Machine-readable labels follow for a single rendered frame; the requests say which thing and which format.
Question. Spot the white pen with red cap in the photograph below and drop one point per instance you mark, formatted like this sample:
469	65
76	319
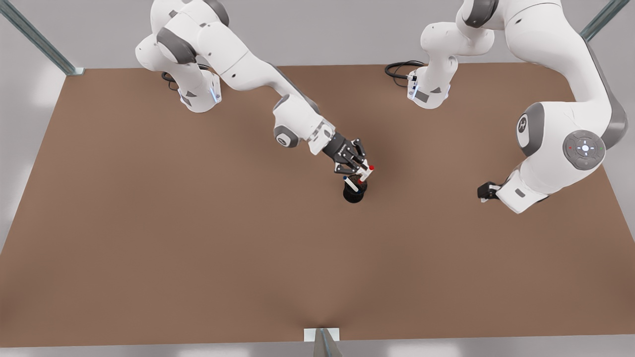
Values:
367	172

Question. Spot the white pen with blue cap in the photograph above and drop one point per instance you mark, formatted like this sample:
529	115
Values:
351	184

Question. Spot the silver frame post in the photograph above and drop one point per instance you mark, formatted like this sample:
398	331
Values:
603	17
37	42
323	342

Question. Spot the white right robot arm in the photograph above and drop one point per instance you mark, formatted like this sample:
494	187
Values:
233	59

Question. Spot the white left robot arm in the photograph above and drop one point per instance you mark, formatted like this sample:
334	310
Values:
550	134

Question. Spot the black pen holder cup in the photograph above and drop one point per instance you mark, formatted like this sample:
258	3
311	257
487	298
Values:
354	195

